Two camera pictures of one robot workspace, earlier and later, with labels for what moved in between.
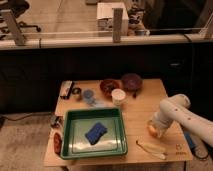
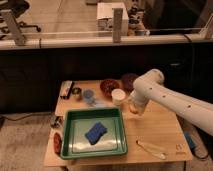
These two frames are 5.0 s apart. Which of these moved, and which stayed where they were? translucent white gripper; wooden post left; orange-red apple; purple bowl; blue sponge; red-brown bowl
Moved: orange-red apple; translucent white gripper
Stayed: red-brown bowl; purple bowl; wooden post left; blue sponge
